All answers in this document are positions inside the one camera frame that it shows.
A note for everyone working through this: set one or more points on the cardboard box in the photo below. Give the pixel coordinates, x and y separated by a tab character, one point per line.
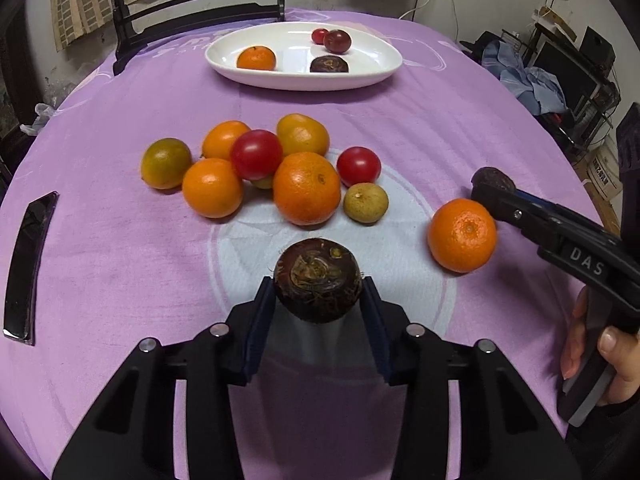
605	170

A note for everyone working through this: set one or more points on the green orange tangerine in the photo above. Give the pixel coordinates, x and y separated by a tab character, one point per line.
165	162

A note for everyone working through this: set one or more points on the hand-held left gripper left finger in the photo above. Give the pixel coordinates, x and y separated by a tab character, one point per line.
260	325

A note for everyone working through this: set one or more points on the person's right hand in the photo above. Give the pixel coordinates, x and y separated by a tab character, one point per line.
575	332

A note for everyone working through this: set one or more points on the purple printed tablecloth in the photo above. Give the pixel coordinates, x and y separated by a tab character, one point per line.
125	260

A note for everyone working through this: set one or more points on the round painted table screen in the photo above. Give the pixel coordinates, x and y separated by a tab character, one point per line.
118	25

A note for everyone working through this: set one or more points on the dark red plum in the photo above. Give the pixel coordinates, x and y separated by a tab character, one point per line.
339	41

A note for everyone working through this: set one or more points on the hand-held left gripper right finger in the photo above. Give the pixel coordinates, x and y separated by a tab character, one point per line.
376	325

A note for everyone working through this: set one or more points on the white plastic bag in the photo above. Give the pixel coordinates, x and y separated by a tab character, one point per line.
42	114

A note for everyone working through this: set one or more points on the black speaker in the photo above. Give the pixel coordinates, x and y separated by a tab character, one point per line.
597	50

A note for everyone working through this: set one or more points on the person's right forearm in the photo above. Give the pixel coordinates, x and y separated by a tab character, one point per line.
612	442

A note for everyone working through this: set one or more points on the large orange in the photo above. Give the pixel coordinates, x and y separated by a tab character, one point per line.
306	190

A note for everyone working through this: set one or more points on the yellow green longan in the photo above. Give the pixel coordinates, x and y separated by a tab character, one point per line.
366	202
262	183

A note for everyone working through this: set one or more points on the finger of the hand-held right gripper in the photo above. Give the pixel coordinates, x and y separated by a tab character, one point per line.
545	201
505	207

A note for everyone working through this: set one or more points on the small red cherry tomato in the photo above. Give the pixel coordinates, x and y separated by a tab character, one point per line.
318	36

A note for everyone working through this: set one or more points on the cardboard sheet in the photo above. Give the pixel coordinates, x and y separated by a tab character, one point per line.
552	17

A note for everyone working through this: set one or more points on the black bag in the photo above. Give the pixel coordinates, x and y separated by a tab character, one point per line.
480	42

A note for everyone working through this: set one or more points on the beige checked curtain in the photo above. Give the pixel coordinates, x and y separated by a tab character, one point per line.
75	5

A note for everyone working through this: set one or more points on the blue grey clothes pile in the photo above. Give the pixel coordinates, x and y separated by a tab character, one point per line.
532	85

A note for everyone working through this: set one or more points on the yellow orange tangerine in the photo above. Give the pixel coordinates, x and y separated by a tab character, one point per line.
302	132

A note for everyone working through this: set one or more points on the white oval plate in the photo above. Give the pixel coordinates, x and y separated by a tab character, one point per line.
292	55

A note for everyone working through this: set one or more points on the black monitor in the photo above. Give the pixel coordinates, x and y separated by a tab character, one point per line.
562	72

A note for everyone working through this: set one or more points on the dark brown water chestnut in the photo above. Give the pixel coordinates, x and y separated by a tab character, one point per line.
317	280
492	177
329	65

